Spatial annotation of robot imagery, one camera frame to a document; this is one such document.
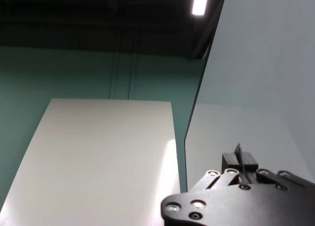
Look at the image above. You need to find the white rectangular panel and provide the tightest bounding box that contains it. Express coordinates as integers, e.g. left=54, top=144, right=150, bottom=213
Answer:
left=0, top=98, right=182, bottom=226

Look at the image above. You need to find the long ceiling light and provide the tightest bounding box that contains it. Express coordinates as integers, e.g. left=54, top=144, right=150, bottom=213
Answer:
left=191, top=0, right=210, bottom=16

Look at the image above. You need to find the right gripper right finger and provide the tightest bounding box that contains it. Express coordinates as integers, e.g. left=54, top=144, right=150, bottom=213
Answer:
left=242, top=153, right=308, bottom=190

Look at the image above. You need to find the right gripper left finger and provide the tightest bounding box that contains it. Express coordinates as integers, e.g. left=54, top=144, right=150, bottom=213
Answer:
left=203, top=151, right=241, bottom=189

